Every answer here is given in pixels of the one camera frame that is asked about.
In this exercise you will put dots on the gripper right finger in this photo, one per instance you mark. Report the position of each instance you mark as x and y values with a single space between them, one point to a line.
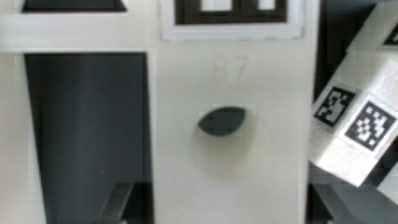
348 205

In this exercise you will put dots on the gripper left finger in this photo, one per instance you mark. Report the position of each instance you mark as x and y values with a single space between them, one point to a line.
112 214

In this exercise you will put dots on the white chair seat part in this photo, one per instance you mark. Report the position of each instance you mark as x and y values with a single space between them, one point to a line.
356 108

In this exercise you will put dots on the white chair back frame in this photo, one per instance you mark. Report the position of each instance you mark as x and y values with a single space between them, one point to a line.
155 96

